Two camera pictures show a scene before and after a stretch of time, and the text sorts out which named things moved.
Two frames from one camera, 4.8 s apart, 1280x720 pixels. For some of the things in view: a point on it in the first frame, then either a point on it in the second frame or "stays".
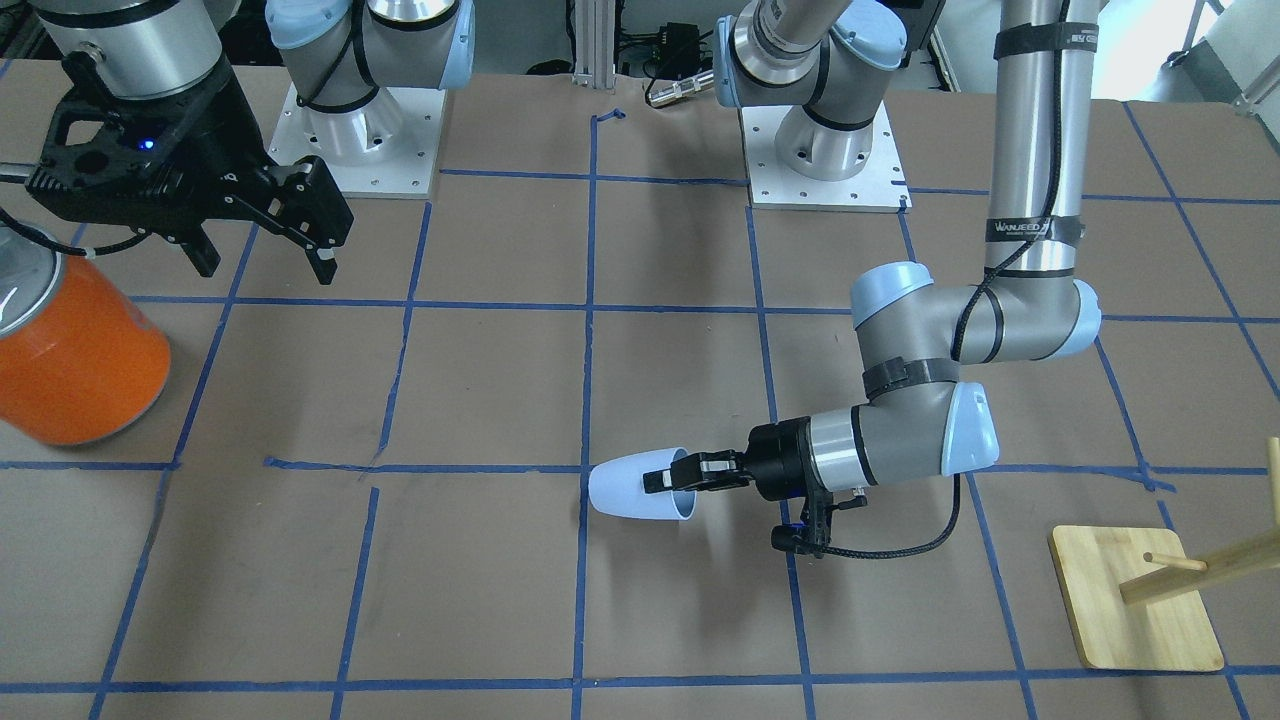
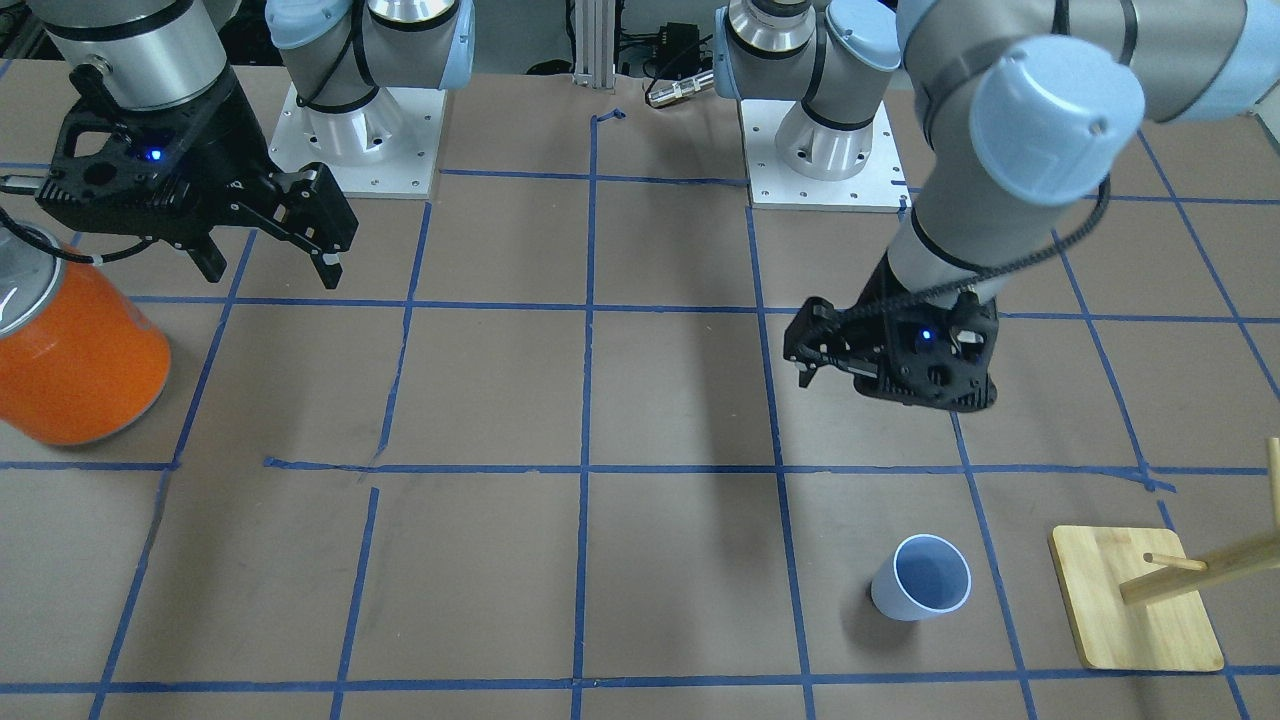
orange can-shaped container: [83, 356] stays
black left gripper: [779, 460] → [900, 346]
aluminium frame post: [594, 40] stays
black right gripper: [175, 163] stays
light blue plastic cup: [616, 486] → [925, 577]
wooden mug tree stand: [1136, 599] stays
